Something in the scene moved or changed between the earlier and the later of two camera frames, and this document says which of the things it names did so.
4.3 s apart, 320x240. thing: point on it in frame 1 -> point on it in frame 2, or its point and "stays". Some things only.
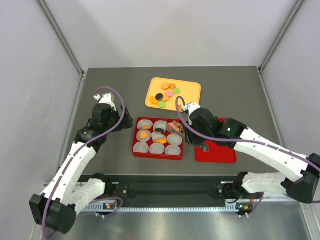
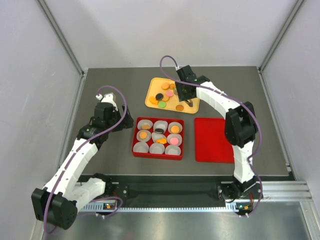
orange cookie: (162, 140) stays
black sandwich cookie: (159, 130) stays
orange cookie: (143, 135) stays
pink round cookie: (172, 125) -> (174, 141)
